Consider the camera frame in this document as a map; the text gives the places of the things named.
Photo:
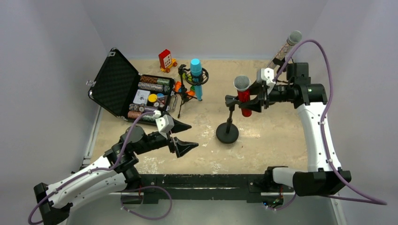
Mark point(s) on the silver glitter microphone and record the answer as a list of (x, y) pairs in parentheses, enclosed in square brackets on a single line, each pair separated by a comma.
[(293, 38)]

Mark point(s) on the tripod shock-mount mic stand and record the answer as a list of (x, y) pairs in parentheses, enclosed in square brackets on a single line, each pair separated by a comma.
[(185, 75)]

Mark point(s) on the black base frame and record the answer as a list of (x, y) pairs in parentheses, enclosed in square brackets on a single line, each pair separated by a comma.
[(251, 188)]

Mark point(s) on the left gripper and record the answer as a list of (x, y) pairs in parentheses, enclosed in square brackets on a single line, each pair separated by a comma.
[(171, 140)]

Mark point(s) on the black round-base mic stand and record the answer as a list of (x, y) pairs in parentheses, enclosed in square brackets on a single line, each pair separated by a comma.
[(277, 62)]

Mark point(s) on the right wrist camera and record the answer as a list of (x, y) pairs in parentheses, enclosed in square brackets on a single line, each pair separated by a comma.
[(266, 78)]

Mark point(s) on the red toy block house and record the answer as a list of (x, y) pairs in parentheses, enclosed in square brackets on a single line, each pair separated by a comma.
[(166, 61)]

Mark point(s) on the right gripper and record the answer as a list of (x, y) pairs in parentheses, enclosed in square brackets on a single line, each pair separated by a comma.
[(265, 95)]

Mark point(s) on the red glitter microphone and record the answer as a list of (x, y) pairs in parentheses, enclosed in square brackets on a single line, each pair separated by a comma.
[(242, 84)]

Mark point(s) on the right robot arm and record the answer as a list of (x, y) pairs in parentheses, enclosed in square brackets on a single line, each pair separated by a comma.
[(324, 175)]

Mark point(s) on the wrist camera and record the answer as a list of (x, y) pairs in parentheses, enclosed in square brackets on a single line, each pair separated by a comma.
[(266, 78), (164, 125)]

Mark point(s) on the tall black mic stand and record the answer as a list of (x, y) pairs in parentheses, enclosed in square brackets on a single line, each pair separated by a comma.
[(227, 132)]

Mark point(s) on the blue toy microphone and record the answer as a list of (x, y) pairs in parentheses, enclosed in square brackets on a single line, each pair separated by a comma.
[(196, 73)]

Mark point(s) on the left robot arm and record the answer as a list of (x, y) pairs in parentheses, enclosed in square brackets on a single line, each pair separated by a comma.
[(112, 172)]

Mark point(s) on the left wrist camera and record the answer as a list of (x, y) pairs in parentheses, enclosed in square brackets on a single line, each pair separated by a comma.
[(164, 125)]

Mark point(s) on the black poker chip case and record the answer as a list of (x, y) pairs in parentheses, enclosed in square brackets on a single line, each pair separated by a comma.
[(126, 93)]

